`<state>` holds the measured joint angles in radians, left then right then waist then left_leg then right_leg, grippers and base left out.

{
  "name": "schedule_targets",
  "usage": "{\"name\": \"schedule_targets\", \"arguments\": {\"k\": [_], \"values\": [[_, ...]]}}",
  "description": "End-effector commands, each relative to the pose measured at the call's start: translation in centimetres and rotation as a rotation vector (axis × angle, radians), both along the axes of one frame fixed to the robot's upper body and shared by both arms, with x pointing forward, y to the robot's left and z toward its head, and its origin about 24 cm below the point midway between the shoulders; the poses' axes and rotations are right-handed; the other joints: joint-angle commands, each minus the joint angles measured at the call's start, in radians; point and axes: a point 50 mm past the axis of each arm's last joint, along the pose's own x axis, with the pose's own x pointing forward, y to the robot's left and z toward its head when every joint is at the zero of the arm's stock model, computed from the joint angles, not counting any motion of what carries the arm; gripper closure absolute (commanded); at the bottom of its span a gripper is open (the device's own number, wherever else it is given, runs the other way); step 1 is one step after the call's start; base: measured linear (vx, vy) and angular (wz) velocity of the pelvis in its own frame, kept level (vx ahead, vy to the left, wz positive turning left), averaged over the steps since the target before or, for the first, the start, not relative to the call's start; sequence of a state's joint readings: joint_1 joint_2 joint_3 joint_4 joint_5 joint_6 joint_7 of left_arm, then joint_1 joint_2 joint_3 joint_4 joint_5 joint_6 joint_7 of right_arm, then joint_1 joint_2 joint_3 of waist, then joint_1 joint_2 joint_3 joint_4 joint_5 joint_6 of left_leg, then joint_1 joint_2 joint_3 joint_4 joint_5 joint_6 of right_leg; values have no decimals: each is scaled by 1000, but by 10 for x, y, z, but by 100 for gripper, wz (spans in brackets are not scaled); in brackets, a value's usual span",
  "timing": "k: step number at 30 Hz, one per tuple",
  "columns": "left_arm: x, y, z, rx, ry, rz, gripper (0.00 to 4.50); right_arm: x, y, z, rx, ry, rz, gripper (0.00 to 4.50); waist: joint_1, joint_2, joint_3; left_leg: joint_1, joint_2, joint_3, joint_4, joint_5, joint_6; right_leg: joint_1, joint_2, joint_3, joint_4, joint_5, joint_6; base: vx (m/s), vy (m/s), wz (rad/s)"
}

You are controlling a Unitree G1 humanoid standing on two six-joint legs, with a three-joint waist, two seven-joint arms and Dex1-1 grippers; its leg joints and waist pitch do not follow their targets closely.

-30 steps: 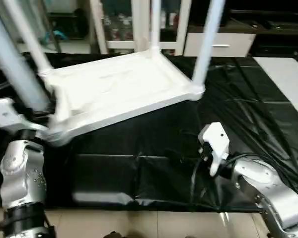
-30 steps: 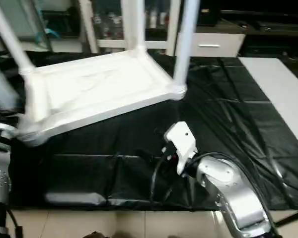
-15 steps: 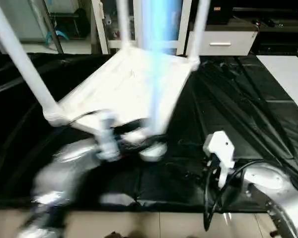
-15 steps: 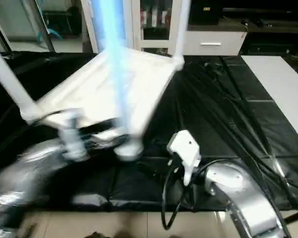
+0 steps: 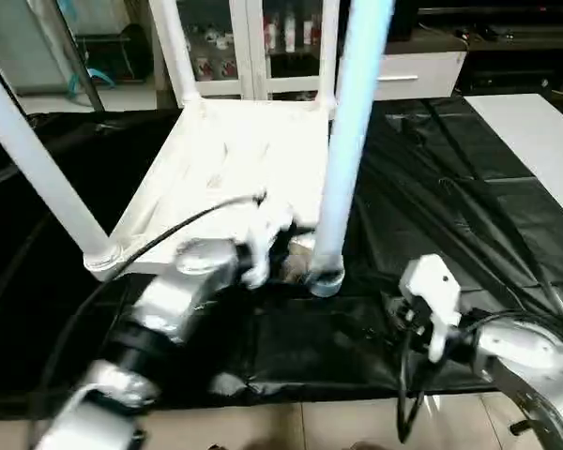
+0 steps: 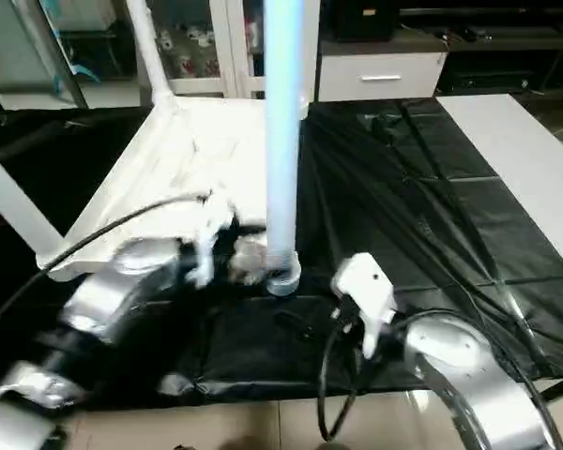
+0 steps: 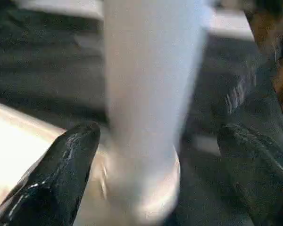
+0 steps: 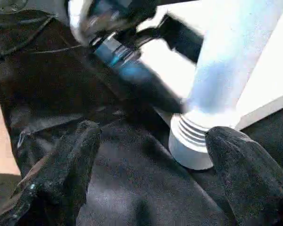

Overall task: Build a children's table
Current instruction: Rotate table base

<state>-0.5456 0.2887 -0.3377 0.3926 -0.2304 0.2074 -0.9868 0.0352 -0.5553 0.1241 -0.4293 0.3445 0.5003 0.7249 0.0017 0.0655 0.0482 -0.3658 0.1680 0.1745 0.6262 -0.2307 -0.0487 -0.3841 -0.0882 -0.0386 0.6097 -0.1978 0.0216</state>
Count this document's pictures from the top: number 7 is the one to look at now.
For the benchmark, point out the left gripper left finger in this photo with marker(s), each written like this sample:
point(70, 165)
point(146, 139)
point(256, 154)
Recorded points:
point(52, 183)

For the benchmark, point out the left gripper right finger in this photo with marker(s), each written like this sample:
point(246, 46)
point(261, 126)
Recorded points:
point(264, 174)

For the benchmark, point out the white plastic table top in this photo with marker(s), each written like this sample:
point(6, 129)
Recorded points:
point(19, 150)

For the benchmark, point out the white plastic table leg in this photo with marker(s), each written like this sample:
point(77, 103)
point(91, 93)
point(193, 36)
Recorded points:
point(151, 94)

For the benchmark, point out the black work mat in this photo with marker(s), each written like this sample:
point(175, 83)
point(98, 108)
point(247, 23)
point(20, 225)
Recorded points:
point(47, 70)

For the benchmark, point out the white flat panel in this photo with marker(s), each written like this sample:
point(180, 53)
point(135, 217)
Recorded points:
point(231, 23)

